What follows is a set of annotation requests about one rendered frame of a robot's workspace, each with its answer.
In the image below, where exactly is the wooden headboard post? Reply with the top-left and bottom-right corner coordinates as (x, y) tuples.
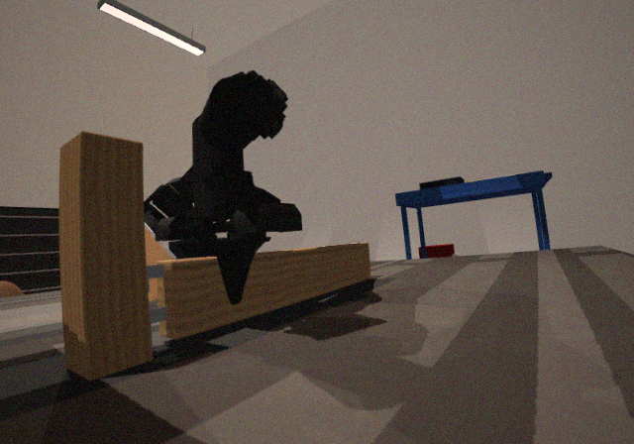
(58, 131), (153, 381)

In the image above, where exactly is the wooden side rail with steel hooks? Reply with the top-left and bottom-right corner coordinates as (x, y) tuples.
(147, 243), (370, 339)

